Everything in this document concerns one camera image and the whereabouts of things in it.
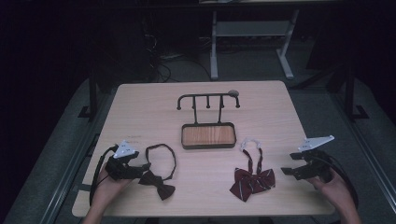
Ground person's left hand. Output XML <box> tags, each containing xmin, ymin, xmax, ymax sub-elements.
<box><xmin>92</xmin><ymin>173</ymin><xmax>134</xmax><ymax>206</ymax></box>

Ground person's right hand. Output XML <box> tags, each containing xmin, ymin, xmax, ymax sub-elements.
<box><xmin>306</xmin><ymin>169</ymin><xmax>355</xmax><ymax>215</ymax></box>

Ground black metal stand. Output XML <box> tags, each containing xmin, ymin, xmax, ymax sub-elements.
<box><xmin>341</xmin><ymin>63</ymin><xmax>371</xmax><ymax>123</ymax></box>
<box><xmin>78</xmin><ymin>66</ymin><xmax>101</xmax><ymax>123</ymax></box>

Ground striped red bow tie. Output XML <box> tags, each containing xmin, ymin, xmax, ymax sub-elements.
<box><xmin>229</xmin><ymin>137</ymin><xmax>276</xmax><ymax>203</ymax></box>

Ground dark maroon bow tie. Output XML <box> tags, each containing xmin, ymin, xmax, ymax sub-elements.
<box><xmin>137</xmin><ymin>143</ymin><xmax>177</xmax><ymax>202</ymax></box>

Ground white metal desk frame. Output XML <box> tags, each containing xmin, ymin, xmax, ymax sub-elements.
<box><xmin>209</xmin><ymin>8</ymin><xmax>301</xmax><ymax>80</ymax></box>

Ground black floor cables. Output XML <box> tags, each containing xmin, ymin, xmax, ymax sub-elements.
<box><xmin>141</xmin><ymin>29</ymin><xmax>213</xmax><ymax>84</ymax></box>

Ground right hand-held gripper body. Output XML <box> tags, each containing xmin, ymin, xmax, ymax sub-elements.
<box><xmin>297</xmin><ymin>134</ymin><xmax>336</xmax><ymax>183</ymax></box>

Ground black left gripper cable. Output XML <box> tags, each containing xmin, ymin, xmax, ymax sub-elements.
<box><xmin>89</xmin><ymin>145</ymin><xmax>120</xmax><ymax>207</ymax></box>

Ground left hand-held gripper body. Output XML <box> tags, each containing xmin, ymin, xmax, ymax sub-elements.
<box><xmin>105</xmin><ymin>139</ymin><xmax>141</xmax><ymax>182</ymax></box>

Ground black hook rack wooden base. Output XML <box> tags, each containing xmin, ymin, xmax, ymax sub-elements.
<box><xmin>176</xmin><ymin>92</ymin><xmax>241</xmax><ymax>150</ymax></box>

